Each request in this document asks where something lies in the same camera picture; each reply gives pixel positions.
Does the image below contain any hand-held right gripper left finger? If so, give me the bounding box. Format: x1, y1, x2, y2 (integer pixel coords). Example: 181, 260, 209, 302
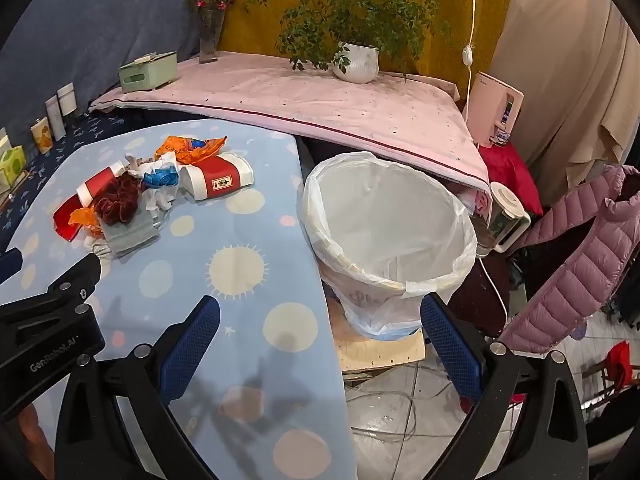
55, 295, 222, 480

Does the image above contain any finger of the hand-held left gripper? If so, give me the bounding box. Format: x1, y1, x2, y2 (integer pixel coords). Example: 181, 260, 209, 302
0, 251, 103, 312
0, 247, 24, 283

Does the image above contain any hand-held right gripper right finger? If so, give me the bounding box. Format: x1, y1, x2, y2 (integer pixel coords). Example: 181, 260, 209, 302
420, 292, 590, 480

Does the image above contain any white tissue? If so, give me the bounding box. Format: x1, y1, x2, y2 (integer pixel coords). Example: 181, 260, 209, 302
122, 152, 176, 213

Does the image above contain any white-lined trash bin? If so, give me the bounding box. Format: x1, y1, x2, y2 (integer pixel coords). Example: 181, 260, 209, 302
300, 151, 478, 341

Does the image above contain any white cotton glove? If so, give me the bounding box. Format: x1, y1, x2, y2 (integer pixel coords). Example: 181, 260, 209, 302
84, 236, 117, 261

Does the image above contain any orange plastic scrap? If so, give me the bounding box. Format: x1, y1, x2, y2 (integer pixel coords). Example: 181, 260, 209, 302
69, 205, 103, 236

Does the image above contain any red plastic wrapper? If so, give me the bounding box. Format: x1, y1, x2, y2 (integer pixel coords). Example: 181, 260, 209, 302
52, 195, 86, 241

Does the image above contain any dark maroon chair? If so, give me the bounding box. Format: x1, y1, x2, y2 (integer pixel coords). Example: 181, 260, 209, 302
447, 255, 511, 338

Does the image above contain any grey folded cloth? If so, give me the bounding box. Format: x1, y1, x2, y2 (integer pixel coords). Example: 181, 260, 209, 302
100, 212, 161, 260

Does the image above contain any cardboard sheet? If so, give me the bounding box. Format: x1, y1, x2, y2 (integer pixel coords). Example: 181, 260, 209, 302
332, 300, 427, 371

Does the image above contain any dark red scrunchie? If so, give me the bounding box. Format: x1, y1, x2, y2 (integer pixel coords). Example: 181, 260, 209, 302
94, 175, 147, 226

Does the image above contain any red and white paper cup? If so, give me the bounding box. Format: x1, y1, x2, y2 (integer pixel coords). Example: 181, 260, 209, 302
76, 161, 126, 200

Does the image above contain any small green print box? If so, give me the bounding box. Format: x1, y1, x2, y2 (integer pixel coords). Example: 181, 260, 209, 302
0, 145, 27, 186

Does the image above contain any light blue sun-print blanket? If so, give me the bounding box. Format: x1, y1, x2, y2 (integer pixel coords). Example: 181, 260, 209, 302
0, 120, 358, 480

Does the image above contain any blue crumpled wrapper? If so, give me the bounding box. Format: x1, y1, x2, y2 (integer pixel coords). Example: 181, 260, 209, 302
142, 165, 180, 188

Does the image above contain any small orange print box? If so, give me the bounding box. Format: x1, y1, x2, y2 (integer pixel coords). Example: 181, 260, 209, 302
30, 116, 54, 153

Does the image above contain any dark blue patterned cloth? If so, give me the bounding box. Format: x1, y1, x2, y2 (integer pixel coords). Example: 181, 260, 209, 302
0, 110, 143, 241

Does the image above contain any pink down jacket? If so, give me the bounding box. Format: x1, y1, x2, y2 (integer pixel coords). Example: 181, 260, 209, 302
500, 164, 640, 356

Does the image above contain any pink folded cloth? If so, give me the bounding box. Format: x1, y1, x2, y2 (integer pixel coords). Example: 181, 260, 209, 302
472, 189, 494, 217

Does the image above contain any white glass electric kettle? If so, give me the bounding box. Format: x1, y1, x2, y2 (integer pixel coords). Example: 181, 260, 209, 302
475, 181, 531, 258

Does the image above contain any orange snack wrapper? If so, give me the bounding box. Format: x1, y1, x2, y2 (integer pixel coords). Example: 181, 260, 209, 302
154, 135, 228, 166

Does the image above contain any red stool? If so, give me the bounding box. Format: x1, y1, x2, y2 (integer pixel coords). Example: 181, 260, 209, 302
585, 340, 640, 411

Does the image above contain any red cloth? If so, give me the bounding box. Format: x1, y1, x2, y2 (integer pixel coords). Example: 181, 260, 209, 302
477, 142, 545, 217

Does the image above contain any green tissue box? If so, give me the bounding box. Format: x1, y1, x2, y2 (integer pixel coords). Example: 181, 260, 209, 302
118, 51, 179, 94

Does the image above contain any blue hanging cloth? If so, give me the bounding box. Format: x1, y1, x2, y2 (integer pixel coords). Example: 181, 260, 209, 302
0, 0, 232, 133

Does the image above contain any pink tablecloth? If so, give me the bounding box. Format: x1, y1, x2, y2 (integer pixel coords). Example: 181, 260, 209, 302
89, 51, 491, 206

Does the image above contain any glass vase with red flowers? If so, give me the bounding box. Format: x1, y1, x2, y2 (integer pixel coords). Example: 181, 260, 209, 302
186, 0, 236, 64

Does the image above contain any green potted plant white pot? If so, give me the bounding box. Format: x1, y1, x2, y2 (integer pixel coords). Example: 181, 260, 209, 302
245, 0, 453, 85

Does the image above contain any beige curtain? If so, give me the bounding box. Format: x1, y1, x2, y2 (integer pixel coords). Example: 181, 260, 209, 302
487, 0, 640, 206

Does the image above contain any yellow hanging cloth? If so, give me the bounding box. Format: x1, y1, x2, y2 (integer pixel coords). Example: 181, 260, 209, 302
217, 0, 516, 86

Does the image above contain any white kettle cord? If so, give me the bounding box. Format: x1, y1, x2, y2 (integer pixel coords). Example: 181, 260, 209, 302
477, 257, 511, 321

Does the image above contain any white cable with switch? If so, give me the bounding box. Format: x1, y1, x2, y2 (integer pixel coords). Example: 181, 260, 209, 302
461, 0, 478, 111

